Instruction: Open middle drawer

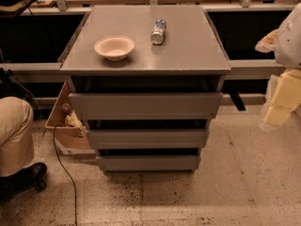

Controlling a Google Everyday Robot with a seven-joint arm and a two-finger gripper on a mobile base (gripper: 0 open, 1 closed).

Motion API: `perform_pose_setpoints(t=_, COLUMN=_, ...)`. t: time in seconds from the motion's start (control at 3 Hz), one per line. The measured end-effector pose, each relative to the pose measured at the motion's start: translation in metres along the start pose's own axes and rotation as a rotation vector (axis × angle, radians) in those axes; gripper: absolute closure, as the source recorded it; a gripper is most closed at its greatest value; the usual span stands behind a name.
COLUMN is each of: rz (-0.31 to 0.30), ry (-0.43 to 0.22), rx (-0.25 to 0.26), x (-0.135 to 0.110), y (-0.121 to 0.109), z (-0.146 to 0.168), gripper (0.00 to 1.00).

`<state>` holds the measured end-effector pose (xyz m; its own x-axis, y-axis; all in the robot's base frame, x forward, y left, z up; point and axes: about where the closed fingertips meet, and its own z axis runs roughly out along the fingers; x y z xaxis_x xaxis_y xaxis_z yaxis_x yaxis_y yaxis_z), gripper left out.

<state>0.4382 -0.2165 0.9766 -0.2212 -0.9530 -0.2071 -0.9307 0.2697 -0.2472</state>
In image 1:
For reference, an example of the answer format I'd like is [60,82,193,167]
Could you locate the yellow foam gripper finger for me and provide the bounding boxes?
[260,69,301,132]
[255,29,277,53]

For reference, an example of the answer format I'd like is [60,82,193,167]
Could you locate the grey drawer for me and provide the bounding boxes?
[87,129,209,149]
[69,92,222,121]
[96,155,200,171]

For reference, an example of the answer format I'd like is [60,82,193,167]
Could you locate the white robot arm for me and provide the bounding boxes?
[255,3,301,132]

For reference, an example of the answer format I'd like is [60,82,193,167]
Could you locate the grey top drawer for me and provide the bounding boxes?
[69,92,222,121]

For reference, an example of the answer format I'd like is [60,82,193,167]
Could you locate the grey drawer cabinet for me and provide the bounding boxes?
[61,6,230,172]

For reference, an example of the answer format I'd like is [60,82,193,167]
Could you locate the grey bottom drawer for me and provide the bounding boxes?
[96,155,200,171]

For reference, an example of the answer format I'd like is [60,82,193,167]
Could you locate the silver soda can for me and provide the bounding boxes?
[150,19,166,45]

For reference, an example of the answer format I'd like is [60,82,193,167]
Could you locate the white paper bowl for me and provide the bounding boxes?
[94,35,135,62]

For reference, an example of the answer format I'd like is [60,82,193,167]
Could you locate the yellow toy in box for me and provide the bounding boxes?
[65,111,83,128]

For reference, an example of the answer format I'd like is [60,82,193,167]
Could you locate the wooden box on floor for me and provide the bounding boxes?
[45,81,94,154]

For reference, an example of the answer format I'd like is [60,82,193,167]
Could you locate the black shoe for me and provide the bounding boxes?
[0,162,47,203]

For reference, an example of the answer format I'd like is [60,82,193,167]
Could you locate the person leg beige trousers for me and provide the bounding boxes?
[0,97,34,177]

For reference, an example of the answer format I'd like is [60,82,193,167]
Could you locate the grey metal rail frame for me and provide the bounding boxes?
[0,6,284,94]

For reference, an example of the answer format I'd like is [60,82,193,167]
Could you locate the black floor cable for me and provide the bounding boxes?
[52,124,79,226]

